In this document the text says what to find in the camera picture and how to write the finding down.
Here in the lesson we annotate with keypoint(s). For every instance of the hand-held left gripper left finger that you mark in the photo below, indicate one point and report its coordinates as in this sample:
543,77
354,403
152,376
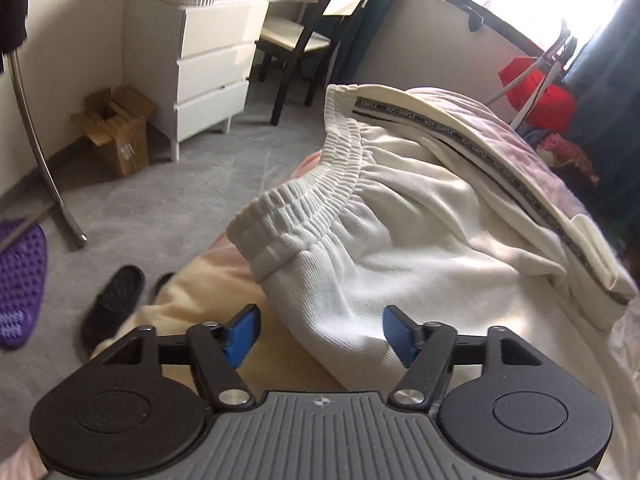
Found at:
242,332

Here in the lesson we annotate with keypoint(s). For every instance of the dark hanging cloth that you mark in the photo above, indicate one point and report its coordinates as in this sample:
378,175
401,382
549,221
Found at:
12,5

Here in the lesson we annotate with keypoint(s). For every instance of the black slipper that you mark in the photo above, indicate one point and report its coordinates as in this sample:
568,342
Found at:
112,310

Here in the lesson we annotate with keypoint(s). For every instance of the purple massage mat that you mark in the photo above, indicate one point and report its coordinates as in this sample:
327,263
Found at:
17,285

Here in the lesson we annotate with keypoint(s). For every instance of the white drawer chest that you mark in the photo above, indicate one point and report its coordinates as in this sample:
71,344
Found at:
200,65

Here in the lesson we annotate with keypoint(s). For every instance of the red bag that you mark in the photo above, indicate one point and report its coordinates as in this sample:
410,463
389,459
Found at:
540,90

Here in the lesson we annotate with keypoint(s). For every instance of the red patterned cloth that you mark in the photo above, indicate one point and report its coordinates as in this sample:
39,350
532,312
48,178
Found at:
570,152

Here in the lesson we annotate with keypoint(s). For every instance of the teal curtain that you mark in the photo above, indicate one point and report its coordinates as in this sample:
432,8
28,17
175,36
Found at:
605,80

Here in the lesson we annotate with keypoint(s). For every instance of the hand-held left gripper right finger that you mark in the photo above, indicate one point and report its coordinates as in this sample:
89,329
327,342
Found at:
400,335

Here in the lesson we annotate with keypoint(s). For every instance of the cardboard box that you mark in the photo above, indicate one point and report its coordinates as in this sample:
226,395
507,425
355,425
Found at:
117,127

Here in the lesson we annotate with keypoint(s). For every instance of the chrome curved rack leg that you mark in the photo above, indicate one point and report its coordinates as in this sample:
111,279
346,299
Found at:
42,145

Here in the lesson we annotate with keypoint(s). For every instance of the white sweatpants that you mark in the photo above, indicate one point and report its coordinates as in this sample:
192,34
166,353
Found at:
400,225

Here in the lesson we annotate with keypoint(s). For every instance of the black chair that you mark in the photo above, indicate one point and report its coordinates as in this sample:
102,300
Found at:
305,30

